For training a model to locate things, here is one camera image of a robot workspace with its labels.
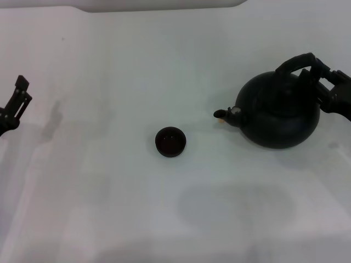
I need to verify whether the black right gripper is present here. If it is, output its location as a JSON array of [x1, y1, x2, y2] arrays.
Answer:
[[300, 58, 351, 123]]

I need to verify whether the dark brown teacup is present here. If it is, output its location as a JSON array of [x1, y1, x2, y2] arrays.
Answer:
[[154, 126, 187, 158]]

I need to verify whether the black round teapot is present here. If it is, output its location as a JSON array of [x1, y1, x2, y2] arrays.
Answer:
[[213, 52, 325, 150]]

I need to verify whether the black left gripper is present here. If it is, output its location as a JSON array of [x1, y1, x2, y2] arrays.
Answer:
[[0, 75, 33, 138]]

